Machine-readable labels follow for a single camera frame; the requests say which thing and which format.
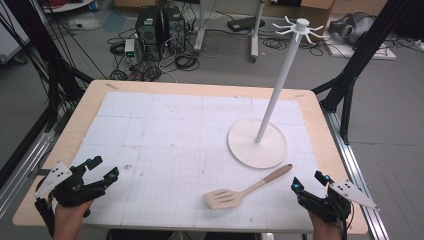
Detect person's left hand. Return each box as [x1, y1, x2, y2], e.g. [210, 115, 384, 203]
[52, 199, 95, 240]

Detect black frame strut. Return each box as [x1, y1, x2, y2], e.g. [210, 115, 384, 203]
[311, 0, 413, 145]
[6, 0, 95, 133]

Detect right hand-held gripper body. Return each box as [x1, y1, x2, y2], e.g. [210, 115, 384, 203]
[297, 180, 381, 224]

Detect small grey power supply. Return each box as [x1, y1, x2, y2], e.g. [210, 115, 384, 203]
[123, 38, 138, 66]

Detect white hook rack stand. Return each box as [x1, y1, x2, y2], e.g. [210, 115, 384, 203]
[227, 16, 326, 170]

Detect white grid mat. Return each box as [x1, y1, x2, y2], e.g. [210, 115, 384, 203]
[70, 91, 330, 233]

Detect coiled black cable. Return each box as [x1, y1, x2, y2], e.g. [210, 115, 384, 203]
[174, 54, 201, 72]
[262, 35, 285, 52]

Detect black computer tower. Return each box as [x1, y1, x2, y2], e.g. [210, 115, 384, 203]
[134, 5, 165, 62]
[161, 4, 187, 55]

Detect black sleeved cable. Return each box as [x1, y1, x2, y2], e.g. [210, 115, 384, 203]
[34, 197, 56, 238]

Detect grey bag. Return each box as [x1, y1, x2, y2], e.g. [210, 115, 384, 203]
[327, 11, 377, 47]

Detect cardboard box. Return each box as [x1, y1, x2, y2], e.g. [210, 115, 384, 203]
[266, 0, 335, 29]

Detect person's right hand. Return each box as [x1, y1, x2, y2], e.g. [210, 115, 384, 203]
[307, 211, 344, 240]

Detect thin black cable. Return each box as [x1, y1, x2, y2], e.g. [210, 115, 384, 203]
[339, 199, 355, 240]

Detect aluminium rail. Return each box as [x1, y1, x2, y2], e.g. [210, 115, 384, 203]
[321, 108, 391, 240]
[0, 128, 56, 219]

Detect white floor board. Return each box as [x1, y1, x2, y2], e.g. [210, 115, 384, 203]
[324, 32, 398, 62]

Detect white stand leg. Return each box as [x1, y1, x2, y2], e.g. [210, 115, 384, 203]
[193, 0, 207, 53]
[249, 0, 267, 64]

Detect flat black box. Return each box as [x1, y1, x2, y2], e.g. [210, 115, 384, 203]
[226, 16, 266, 33]

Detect beige slotted spatula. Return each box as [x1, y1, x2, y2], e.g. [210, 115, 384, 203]
[203, 163, 294, 211]

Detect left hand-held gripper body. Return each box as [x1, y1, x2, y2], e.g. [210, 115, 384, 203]
[34, 161, 108, 209]

